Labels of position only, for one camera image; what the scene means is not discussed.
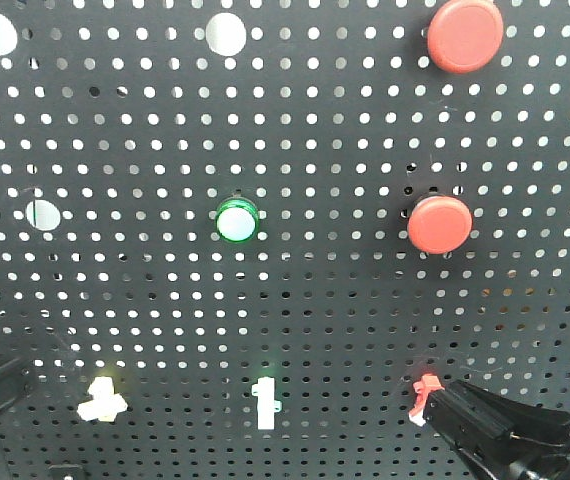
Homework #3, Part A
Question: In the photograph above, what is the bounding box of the green illuminated push button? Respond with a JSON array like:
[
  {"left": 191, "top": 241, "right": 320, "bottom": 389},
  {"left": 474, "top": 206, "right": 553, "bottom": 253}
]
[{"left": 215, "top": 196, "right": 260, "bottom": 243}]

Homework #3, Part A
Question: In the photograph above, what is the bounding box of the upper red mushroom button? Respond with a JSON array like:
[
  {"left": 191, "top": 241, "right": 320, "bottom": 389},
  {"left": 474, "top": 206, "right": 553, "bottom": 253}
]
[{"left": 427, "top": 0, "right": 504, "bottom": 74}]

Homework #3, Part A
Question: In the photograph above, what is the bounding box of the black perforated pegboard panel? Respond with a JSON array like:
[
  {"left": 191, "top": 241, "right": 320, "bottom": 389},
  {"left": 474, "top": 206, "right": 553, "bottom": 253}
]
[{"left": 0, "top": 1, "right": 570, "bottom": 479}]

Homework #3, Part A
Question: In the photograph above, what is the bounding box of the red mushroom button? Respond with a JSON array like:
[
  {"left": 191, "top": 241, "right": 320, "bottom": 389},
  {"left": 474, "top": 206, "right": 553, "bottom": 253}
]
[
  {"left": 427, "top": 0, "right": 504, "bottom": 74},
  {"left": 407, "top": 195, "right": 473, "bottom": 254}
]

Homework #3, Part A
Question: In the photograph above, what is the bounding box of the red rotary switch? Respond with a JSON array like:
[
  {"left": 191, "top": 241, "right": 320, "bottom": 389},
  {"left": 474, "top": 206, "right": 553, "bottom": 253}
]
[{"left": 408, "top": 374, "right": 443, "bottom": 427}]

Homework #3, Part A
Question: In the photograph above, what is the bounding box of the green-lit white rotary switch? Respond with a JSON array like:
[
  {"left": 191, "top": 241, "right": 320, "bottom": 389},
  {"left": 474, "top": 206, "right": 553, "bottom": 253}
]
[{"left": 251, "top": 376, "right": 282, "bottom": 431}]

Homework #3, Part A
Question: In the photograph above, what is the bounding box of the yellow-lit rotary switch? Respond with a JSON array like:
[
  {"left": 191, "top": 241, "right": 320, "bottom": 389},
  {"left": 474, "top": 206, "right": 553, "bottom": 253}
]
[{"left": 77, "top": 376, "right": 128, "bottom": 422}]

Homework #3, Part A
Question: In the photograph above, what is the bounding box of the lower red mushroom button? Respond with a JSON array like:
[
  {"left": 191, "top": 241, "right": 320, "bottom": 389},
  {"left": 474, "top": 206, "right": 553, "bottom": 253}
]
[{"left": 407, "top": 195, "right": 473, "bottom": 254}]

